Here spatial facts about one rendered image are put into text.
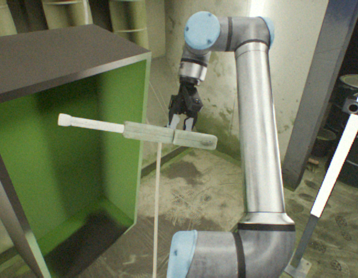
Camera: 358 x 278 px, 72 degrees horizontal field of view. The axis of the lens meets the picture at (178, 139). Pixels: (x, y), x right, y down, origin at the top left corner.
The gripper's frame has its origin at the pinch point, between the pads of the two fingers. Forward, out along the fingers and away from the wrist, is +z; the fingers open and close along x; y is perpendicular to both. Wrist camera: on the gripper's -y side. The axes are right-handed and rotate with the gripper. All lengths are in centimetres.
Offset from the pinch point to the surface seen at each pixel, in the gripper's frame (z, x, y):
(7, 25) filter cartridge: -33, 85, 116
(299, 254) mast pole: 73, -131, 44
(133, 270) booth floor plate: 116, -23, 84
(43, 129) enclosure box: 15, 47, 50
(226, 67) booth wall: -59, -94, 161
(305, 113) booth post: -30, -148, 95
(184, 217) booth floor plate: 87, -69, 115
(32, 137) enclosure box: 19, 50, 48
